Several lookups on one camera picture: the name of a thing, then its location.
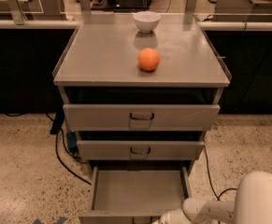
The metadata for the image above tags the white counter rail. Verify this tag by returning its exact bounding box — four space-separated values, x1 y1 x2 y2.
0 20 272 31

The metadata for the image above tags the grey background table right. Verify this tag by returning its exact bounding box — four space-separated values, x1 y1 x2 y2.
213 0 272 22

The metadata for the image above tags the blue power box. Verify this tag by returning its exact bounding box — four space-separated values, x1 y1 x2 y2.
66 132 78 153

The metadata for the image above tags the black floor cable left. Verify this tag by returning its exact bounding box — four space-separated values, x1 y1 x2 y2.
45 112 93 186

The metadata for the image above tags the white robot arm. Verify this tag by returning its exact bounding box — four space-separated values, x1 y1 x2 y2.
151 171 272 224

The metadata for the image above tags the grey bottom drawer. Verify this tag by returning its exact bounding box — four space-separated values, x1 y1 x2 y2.
79 166 191 224

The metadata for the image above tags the white ceramic bowl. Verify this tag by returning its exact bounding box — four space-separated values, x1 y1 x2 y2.
134 11 161 33

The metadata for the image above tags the grey middle drawer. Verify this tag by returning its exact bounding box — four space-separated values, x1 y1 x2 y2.
78 141 204 161

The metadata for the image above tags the black floor cable right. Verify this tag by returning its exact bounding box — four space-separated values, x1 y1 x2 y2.
203 145 238 224

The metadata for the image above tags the orange fruit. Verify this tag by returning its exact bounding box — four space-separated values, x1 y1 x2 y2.
137 48 160 71

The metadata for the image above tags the grey drawer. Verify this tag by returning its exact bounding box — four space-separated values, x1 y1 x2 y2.
64 105 220 131
78 141 204 161
79 166 191 224

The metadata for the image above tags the grey metal drawer cabinet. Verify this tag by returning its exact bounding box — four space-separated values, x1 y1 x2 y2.
54 14 231 167

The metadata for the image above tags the grey top drawer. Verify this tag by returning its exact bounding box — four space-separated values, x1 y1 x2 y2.
64 105 220 131

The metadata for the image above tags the black floor cable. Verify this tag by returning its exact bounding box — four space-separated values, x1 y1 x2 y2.
203 145 238 224
45 112 93 186

